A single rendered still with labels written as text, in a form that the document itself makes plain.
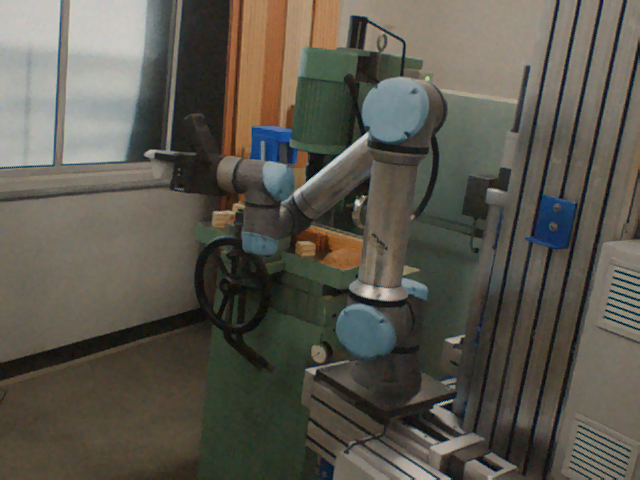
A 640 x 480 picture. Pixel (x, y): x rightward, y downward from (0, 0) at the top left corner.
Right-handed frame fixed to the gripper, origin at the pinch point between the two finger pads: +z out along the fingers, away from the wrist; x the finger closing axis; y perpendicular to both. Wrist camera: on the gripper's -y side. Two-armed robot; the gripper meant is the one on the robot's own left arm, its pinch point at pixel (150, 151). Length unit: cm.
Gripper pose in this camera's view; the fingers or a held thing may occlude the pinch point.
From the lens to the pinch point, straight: 172.1
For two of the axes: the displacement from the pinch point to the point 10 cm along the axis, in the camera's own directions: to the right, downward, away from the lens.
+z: -8.9, -1.7, 4.3
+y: -1.0, 9.8, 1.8
